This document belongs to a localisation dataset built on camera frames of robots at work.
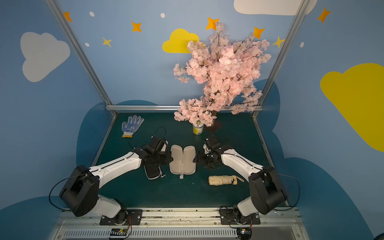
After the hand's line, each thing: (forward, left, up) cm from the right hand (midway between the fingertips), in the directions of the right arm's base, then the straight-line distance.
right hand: (200, 160), depth 87 cm
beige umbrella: (-9, -14, -4) cm, 17 cm away
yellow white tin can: (+26, +3, -1) cm, 26 cm away
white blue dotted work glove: (+31, +53, -7) cm, 62 cm away
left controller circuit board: (-37, +39, -10) cm, 54 cm away
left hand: (0, +15, +2) cm, 15 cm away
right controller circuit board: (-33, -24, -11) cm, 42 cm away
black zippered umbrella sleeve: (-8, +28, -4) cm, 29 cm away
